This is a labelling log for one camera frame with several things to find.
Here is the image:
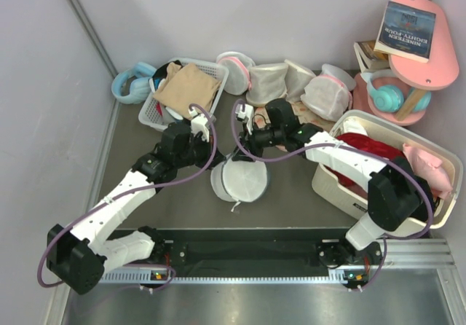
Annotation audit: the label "pink zipper mesh bag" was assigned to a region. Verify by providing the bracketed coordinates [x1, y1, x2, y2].
[300, 63, 356, 122]

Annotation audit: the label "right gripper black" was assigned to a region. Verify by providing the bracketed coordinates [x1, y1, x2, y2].
[232, 121, 285, 163]

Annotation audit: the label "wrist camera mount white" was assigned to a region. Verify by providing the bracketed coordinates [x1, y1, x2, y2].
[189, 106, 216, 142]
[234, 103, 254, 135]

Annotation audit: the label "stack of books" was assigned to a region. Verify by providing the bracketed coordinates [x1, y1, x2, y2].
[353, 40, 390, 73]

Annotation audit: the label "cream plastic bin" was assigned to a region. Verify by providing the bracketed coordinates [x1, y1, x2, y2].
[312, 110, 463, 237]

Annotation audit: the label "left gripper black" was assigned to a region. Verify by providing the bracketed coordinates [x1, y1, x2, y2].
[175, 131, 226, 171]

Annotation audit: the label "teal headphones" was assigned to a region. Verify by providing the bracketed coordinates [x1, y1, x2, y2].
[360, 68, 433, 114]

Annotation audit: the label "pink patterned round bag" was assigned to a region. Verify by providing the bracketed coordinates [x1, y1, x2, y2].
[254, 101, 335, 131]

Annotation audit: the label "pink trimmed mesh bag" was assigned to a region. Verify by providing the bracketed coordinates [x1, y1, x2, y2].
[216, 51, 256, 95]

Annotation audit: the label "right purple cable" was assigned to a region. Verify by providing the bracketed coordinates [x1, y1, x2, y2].
[232, 98, 434, 292]

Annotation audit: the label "beige folded garment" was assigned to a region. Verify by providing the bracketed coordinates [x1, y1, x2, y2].
[154, 62, 221, 120]

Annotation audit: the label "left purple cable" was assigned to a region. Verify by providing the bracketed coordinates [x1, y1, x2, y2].
[37, 102, 218, 289]

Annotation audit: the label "Nineteen Eighty-Four blue book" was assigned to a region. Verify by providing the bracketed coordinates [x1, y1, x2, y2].
[374, 1, 436, 63]

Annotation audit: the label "pink two-tier shelf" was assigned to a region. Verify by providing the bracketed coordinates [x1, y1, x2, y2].
[353, 0, 459, 126]

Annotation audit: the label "pink garment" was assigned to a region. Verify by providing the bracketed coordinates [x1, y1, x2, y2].
[403, 144, 453, 199]

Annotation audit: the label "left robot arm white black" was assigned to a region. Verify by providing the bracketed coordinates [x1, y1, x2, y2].
[39, 116, 223, 295]

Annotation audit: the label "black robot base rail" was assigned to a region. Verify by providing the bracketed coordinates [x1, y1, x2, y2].
[148, 228, 382, 278]

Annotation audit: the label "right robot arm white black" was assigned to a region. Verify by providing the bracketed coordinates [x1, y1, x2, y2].
[230, 98, 433, 264]

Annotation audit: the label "red garment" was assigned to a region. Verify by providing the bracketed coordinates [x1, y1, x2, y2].
[323, 132, 405, 191]

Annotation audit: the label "grey plastic laundry basket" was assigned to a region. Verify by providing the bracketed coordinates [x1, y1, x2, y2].
[138, 58, 229, 131]

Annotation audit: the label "white mesh laundry bag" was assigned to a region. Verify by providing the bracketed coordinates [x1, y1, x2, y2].
[210, 157, 270, 213]

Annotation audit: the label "cream flat mesh bag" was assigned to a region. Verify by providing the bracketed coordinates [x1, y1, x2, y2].
[284, 59, 316, 102]

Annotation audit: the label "beige mesh laundry bag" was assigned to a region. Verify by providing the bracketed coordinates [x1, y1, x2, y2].
[246, 63, 288, 106]

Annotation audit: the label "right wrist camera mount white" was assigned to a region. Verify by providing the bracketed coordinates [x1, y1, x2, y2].
[234, 103, 254, 135]

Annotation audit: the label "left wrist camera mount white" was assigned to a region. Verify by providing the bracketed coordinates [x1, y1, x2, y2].
[189, 106, 216, 142]

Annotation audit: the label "light blue headphones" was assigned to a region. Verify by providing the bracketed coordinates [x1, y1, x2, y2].
[111, 62, 157, 105]

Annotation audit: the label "purple cable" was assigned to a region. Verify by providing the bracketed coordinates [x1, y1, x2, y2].
[232, 98, 434, 292]
[37, 102, 218, 289]

